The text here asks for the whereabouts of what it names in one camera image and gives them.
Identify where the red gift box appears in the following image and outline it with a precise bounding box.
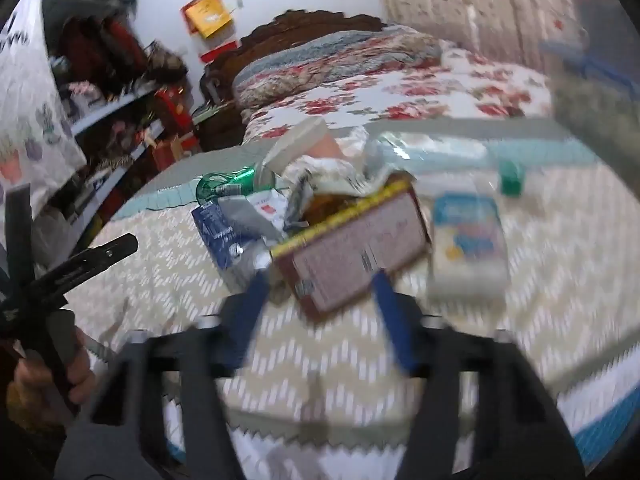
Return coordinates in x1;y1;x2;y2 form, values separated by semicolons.
152;87;193;133

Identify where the cluttered storage shelf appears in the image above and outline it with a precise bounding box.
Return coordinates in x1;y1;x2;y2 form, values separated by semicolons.
40;0;201;241

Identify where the grey crumpled wrapper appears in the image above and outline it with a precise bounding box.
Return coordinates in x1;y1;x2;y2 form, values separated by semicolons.
222;187;301;241

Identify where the pink paper cup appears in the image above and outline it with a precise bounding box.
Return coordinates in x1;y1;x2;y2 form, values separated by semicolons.
262;120;343;173

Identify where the white floral bed sheet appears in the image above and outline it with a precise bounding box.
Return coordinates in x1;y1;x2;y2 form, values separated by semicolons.
242;50;556;141

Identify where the clear plastic bottle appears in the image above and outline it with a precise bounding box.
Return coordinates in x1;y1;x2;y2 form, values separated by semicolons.
372;132;531;198

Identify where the green plastic bottle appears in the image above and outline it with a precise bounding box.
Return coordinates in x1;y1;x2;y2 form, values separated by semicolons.
196;167;281;203

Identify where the person's left hand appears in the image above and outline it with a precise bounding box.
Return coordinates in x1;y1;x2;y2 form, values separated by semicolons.
9;329;97;432

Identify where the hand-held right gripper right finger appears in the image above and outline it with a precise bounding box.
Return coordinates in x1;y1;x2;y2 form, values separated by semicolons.
372;269;586;480

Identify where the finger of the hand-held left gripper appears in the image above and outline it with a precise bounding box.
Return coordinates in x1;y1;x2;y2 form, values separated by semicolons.
5;184;34;286
39;234;139;307

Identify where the carved wooden headboard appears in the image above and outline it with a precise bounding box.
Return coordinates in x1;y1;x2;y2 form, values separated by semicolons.
200;9;396;151

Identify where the yellow red wall calendar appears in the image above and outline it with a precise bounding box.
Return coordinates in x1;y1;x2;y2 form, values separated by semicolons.
181;0;241;66

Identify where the plant printed white cloth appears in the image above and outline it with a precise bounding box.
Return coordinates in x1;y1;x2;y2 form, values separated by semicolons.
0;0;88;196

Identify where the folded patchwork quilt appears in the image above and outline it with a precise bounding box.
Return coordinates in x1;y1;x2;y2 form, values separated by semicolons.
232;25;443;111

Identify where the dark wooden bedside table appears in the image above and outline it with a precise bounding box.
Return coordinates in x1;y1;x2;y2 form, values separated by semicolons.
192;100;246;153

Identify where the white packet blue print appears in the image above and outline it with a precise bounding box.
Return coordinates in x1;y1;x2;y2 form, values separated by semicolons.
429;191;512;303

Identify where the brown paper bag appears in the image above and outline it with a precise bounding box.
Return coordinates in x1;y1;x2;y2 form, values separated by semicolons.
150;132;201;171

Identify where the beige leaf patterned curtain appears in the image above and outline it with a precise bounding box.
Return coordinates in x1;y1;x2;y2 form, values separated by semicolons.
370;0;586;71

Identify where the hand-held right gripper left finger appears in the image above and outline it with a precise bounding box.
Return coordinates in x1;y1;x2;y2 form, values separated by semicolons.
52;270;273;480

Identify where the brown cardboard box yellow edge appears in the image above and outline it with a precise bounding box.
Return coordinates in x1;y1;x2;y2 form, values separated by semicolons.
272;172;433;326

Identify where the chevron patterned bed sheet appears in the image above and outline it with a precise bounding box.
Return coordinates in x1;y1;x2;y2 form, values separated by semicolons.
75;120;631;480

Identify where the brown patterned handbag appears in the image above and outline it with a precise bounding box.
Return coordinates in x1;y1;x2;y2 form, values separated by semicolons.
145;42;188;83

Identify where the blue crumpled packet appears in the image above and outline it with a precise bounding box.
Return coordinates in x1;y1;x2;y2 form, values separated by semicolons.
191;199;273;292

